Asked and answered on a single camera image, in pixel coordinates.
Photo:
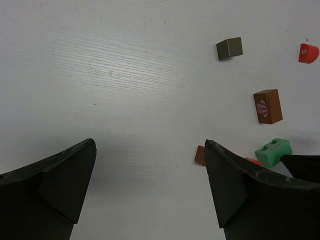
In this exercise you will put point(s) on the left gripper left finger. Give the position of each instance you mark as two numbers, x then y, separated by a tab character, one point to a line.
44	200

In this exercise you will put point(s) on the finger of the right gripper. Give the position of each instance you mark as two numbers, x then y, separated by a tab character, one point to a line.
302	167

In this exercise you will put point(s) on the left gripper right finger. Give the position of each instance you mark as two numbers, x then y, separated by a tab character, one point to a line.
255	203

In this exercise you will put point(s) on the green notched block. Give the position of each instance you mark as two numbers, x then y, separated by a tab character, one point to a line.
271	153

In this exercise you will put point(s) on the brown rectangular block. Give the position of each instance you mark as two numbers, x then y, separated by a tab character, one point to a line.
268	106

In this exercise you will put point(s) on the red rectangular block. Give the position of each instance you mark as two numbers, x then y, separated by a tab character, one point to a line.
253	161

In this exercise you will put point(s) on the brown block with picture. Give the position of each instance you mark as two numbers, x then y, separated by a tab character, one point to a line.
200	155

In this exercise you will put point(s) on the red half-round block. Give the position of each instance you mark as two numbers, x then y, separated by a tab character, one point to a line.
308	53

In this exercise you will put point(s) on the olive green cube block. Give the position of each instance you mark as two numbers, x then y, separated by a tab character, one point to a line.
229	48

